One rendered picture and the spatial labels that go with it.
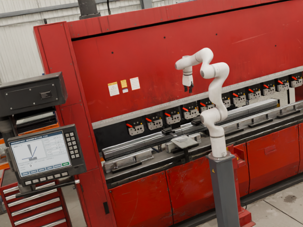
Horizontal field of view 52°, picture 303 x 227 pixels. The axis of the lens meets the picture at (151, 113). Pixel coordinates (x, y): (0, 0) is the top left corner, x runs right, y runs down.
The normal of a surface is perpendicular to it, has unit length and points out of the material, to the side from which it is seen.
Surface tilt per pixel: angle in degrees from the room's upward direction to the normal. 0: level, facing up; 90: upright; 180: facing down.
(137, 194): 90
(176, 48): 90
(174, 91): 90
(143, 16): 90
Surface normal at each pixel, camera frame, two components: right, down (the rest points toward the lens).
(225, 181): 0.39, 0.19
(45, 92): 0.18, 0.24
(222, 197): -0.36, 0.32
